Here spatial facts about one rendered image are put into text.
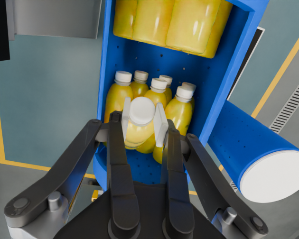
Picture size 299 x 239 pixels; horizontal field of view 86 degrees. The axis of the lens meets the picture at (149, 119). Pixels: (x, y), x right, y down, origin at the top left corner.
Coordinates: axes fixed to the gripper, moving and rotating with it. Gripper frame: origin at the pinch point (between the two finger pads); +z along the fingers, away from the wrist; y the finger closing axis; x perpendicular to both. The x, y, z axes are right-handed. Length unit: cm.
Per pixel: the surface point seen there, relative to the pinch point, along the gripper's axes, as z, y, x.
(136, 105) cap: 3.1, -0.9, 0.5
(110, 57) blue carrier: 22.3, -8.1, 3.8
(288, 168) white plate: 25, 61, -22
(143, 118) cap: 1.8, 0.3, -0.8
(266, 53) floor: 128, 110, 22
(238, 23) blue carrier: 21.0, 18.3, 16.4
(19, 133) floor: 128, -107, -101
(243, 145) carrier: 34, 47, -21
